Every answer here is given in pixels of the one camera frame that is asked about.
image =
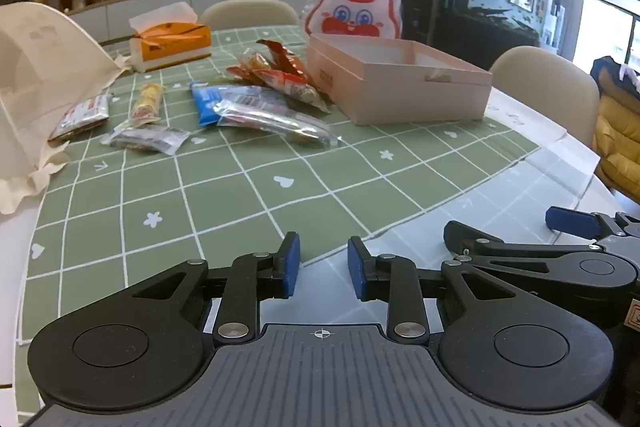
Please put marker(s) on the cream cloth bag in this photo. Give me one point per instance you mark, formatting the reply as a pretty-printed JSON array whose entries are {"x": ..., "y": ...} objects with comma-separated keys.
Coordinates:
[{"x": 40, "y": 97}]

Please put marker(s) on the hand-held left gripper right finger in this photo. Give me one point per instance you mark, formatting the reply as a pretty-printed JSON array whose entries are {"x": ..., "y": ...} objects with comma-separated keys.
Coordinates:
[{"x": 357, "y": 267}]

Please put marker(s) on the pale checked table cover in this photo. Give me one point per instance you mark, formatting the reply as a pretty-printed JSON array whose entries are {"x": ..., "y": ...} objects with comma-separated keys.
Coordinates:
[{"x": 500, "y": 187}]

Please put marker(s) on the yellow snack packet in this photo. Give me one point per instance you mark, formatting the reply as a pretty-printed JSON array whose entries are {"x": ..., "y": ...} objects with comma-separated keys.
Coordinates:
[{"x": 147, "y": 102}]

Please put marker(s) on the pink cardboard box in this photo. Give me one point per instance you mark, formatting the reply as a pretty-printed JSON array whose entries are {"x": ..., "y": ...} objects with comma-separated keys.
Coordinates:
[{"x": 400, "y": 97}]

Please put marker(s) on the beige chair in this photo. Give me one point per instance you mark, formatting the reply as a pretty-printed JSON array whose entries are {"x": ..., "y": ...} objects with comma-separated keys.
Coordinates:
[
  {"x": 250, "y": 14},
  {"x": 545, "y": 82}
]

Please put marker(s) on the white low cabinet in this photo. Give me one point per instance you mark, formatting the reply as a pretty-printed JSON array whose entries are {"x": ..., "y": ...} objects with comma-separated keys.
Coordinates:
[{"x": 150, "y": 7}]

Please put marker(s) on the yellow puffer jacket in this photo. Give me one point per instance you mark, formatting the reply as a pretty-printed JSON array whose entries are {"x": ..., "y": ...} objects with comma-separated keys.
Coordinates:
[{"x": 617, "y": 127}]

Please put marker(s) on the green checked tablecloth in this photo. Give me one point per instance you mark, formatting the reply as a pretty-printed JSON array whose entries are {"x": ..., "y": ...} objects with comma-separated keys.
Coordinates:
[{"x": 225, "y": 187}]

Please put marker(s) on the silvery clear snack packet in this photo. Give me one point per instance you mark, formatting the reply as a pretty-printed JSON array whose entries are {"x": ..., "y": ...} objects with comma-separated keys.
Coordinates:
[{"x": 150, "y": 139}]

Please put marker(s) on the orange tissue box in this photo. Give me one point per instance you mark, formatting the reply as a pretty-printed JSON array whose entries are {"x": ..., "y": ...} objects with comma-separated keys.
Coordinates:
[{"x": 170, "y": 44}]

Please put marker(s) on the black display cabinet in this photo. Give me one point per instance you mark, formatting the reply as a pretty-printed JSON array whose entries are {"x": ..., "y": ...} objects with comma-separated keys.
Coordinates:
[{"x": 480, "y": 32}]

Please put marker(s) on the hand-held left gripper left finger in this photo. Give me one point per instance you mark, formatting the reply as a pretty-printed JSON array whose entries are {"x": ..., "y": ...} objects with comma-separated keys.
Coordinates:
[{"x": 291, "y": 264}]

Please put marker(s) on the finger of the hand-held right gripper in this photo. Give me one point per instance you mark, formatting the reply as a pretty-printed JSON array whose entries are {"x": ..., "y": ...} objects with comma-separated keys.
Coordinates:
[
  {"x": 570, "y": 219},
  {"x": 480, "y": 242}
]

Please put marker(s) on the blue seaweed snack packet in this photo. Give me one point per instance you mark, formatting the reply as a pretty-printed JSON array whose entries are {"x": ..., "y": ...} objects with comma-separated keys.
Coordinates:
[{"x": 205, "y": 104}]

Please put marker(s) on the dark blue garment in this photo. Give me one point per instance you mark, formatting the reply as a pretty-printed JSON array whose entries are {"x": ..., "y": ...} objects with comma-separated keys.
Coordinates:
[{"x": 607, "y": 67}]

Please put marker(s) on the red and white snack packet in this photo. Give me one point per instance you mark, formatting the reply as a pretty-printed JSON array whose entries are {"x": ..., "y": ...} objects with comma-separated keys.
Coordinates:
[{"x": 82, "y": 114}]

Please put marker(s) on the red snack packet white label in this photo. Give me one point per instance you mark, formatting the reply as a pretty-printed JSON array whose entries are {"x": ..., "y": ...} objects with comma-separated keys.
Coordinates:
[{"x": 290, "y": 84}]

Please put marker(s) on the red and white rabbit bag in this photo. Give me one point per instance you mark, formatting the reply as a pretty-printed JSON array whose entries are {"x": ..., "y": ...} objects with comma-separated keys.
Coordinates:
[{"x": 355, "y": 2}]

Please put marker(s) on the orange red snack packet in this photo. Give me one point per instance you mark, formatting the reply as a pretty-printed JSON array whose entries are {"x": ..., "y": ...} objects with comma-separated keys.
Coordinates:
[{"x": 285, "y": 57}]

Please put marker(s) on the long clear snack bag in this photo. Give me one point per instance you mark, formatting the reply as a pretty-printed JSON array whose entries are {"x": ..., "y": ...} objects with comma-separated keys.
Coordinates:
[{"x": 280, "y": 124}]

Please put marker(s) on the black appliance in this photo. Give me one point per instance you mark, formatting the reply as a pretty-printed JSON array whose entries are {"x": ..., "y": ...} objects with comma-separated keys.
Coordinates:
[{"x": 417, "y": 19}]

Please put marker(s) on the glass cup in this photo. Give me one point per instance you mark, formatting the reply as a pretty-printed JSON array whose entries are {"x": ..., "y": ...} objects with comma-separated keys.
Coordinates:
[{"x": 79, "y": 1}]

